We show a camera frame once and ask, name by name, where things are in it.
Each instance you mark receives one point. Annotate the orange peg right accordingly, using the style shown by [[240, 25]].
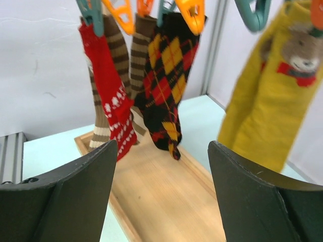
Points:
[[316, 13]]

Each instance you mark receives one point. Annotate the black argyle sock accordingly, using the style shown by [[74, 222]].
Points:
[[170, 55]]

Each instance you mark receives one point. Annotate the teal peg right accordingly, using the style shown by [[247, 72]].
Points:
[[254, 20]]

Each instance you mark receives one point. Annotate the brown striped hanging sock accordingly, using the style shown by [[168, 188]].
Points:
[[144, 27], [119, 53]]

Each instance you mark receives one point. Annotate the wooden clothes rack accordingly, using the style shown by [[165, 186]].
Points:
[[157, 198]]

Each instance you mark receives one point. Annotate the orange peg on loop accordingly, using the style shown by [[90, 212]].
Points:
[[144, 7]]

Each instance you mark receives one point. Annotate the teal peg far side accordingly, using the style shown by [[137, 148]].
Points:
[[164, 7]]

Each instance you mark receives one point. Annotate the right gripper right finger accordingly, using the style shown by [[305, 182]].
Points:
[[258, 204]]

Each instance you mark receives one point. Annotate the yellow-orange peg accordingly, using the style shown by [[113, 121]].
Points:
[[193, 12]]

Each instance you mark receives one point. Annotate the orange clothes peg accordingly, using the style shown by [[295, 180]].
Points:
[[122, 13]]

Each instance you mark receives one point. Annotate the teal clothes peg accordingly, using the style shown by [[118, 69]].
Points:
[[91, 12]]

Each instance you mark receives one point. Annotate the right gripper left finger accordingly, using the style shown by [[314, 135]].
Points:
[[65, 204]]

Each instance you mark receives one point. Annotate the red patterned sock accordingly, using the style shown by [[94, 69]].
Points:
[[115, 102]]

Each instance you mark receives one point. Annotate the mustard yellow sock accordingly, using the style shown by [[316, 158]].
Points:
[[275, 89]]

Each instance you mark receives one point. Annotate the aluminium frame rail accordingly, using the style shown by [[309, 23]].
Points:
[[12, 158]]

